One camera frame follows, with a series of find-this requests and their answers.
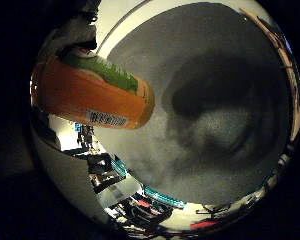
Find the cluttered workshop shelf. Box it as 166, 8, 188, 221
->
73, 121, 98, 154

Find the orange juice bottle green label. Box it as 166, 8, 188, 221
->
30, 46, 156, 130

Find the teal storage drawer rack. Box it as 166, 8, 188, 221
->
142, 185, 188, 210

